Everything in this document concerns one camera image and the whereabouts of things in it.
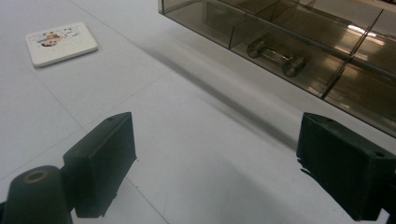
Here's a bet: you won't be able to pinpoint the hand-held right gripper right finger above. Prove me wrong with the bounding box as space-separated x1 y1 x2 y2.
295 112 396 222

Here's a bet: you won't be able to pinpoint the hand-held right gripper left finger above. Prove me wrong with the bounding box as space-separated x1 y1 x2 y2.
62 111 138 219

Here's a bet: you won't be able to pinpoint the white printed coaster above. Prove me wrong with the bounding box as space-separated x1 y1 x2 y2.
25 21 99 69

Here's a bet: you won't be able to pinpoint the smoky transparent organizer box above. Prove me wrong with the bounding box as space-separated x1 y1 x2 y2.
157 0 396 139

